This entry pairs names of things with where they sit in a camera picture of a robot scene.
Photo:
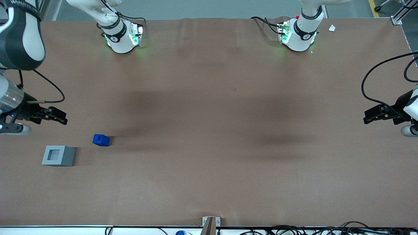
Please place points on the blue plastic insert part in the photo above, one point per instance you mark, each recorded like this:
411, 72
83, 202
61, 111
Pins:
100, 140

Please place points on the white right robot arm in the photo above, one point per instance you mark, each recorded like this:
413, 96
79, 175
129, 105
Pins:
19, 39

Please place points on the white paper scrap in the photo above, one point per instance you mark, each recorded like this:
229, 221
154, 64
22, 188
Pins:
332, 28

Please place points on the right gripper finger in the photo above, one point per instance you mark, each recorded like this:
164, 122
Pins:
60, 121
54, 113

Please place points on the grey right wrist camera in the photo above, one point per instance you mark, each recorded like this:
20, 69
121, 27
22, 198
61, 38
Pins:
14, 129

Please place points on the brown table mat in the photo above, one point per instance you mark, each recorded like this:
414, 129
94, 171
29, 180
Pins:
209, 130

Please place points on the black caster wheel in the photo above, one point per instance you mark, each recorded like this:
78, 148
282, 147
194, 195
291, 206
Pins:
378, 8

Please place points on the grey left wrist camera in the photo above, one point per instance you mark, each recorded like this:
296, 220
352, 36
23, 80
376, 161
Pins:
409, 130

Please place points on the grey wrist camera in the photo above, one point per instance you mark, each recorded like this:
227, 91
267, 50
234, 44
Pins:
14, 129
409, 130

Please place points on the blue and white cap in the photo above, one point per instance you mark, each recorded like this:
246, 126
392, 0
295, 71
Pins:
180, 233

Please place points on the aluminium frame profile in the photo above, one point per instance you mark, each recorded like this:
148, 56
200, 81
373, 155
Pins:
403, 11

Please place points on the small metal bracket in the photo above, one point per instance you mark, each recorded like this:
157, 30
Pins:
205, 220

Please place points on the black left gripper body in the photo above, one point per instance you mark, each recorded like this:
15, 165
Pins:
399, 110

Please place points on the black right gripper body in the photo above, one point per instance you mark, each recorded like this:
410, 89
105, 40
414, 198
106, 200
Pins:
27, 111

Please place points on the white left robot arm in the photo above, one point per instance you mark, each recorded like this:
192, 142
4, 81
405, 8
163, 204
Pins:
300, 36

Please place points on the gray square socket base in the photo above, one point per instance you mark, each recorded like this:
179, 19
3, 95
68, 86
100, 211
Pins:
67, 156

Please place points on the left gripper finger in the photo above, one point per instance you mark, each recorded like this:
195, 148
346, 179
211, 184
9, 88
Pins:
375, 119
378, 111

